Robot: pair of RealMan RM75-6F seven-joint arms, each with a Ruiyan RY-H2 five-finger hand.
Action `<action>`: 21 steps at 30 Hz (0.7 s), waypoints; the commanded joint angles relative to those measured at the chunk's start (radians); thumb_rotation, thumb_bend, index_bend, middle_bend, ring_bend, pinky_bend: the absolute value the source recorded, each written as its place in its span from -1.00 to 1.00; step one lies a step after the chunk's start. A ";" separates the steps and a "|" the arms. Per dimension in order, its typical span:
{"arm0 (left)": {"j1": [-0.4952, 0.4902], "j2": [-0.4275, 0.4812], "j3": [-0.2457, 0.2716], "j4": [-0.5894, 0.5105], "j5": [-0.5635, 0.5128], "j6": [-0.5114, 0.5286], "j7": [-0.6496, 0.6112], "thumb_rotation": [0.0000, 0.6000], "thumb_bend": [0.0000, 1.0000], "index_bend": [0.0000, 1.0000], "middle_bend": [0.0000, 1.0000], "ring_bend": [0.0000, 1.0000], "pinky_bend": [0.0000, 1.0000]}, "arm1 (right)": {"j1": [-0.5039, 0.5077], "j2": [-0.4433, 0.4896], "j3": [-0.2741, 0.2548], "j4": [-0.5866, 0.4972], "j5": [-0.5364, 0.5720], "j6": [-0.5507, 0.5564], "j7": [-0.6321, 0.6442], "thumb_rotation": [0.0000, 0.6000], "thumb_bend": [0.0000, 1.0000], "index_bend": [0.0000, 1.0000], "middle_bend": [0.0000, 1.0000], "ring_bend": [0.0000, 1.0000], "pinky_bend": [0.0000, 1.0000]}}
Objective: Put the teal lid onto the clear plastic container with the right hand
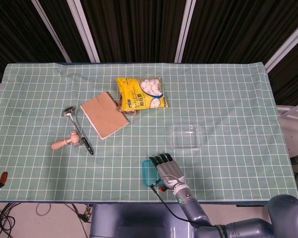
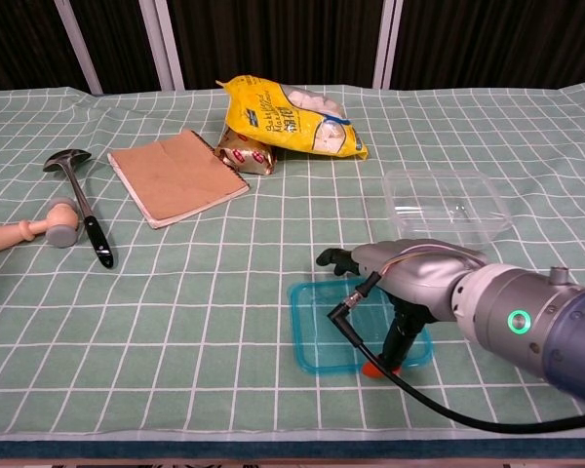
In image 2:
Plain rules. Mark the clear plastic container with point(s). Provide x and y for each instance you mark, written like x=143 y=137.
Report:
x=443 y=205

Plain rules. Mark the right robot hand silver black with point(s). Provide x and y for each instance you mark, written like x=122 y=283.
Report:
x=419 y=278

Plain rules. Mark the wide white frame post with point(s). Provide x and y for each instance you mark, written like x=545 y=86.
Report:
x=168 y=44
x=387 y=44

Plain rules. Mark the black pleated curtain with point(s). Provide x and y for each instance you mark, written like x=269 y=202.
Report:
x=283 y=39

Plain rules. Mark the gold foil snack packet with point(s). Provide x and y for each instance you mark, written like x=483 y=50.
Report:
x=246 y=156

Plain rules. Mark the slim white frame post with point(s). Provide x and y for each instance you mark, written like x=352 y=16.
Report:
x=78 y=49

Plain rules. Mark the wooden mallet with grey head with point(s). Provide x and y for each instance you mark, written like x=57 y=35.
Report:
x=61 y=224

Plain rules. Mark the green checked tablecloth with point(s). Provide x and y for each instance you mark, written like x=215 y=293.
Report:
x=175 y=317

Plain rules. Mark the blue transparent container lid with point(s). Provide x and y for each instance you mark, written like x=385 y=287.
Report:
x=322 y=322

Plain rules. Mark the yellow marshmallow bag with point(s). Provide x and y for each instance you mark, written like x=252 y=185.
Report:
x=268 y=117

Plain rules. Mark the brown spiral notebook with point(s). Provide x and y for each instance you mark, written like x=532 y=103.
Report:
x=175 y=180

